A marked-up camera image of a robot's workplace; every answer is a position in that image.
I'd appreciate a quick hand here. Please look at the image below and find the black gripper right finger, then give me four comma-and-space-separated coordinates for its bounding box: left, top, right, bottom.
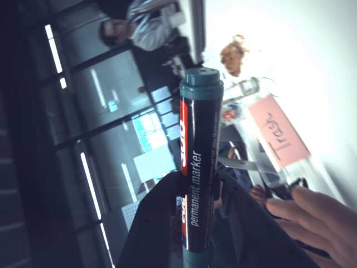
214, 170, 321, 268

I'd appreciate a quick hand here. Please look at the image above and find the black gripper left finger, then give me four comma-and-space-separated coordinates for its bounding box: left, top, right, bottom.
117, 171, 186, 268

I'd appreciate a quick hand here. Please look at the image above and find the green capped permanent marker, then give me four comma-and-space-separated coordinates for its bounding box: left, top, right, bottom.
175, 66, 225, 268

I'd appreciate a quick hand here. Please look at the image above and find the person in blue shirt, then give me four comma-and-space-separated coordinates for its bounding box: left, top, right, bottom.
219, 141, 253, 185

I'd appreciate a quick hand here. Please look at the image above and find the person with orange hair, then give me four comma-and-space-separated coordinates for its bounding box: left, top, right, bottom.
219, 33, 250, 78

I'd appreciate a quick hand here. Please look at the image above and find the person's right hand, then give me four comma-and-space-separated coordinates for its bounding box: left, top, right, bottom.
249, 185, 357, 268

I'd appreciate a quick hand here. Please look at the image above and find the grey laptop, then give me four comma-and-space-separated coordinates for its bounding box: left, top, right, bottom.
217, 155, 259, 171

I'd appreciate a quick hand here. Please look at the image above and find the clear plastic trash box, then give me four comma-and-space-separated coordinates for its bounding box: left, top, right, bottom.
217, 76, 312, 188

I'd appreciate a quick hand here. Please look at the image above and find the pink trash label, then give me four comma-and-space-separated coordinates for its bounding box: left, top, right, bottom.
248, 94, 312, 170

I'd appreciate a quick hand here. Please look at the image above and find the red white snack wrapper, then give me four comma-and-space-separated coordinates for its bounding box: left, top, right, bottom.
221, 102, 247, 127

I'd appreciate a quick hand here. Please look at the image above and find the man in white shirt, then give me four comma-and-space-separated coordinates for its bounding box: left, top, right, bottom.
99, 0, 186, 52

